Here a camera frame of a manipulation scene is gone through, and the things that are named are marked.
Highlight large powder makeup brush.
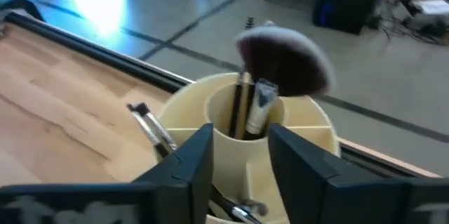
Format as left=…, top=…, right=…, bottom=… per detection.
left=234, top=23, right=337, bottom=141

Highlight white flat sheet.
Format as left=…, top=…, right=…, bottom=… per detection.
left=412, top=0, right=449, bottom=16

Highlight black floor cables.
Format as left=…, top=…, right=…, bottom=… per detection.
left=364, top=0, right=449, bottom=46

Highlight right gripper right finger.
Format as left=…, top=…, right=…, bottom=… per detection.
left=268, top=122, right=449, bottom=224

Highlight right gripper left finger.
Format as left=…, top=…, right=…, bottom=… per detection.
left=0, top=122, right=214, bottom=224

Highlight black curved corner cable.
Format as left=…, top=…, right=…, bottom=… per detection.
left=0, top=0, right=46, bottom=23

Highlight cream round brush organizer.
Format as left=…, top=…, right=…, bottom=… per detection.
left=154, top=72, right=342, bottom=224

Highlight black computer tower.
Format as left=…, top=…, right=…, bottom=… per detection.
left=312, top=0, right=389, bottom=36

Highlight black spoolie makeup brush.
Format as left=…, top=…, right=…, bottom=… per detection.
left=227, top=15, right=255, bottom=140

